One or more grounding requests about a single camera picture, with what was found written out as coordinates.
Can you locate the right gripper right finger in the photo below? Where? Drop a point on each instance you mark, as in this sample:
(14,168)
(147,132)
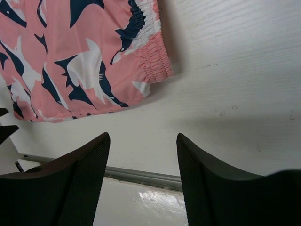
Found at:
(218,194)

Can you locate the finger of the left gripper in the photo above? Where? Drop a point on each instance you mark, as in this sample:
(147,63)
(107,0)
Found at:
(6,131)
(3,111)

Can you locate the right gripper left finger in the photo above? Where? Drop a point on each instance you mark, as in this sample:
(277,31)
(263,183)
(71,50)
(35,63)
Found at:
(62,192)

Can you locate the pink shark print shorts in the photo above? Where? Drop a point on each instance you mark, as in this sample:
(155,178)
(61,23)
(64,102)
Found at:
(67,59)

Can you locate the aluminium frame rail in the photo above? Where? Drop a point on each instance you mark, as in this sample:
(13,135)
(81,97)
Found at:
(168,182)

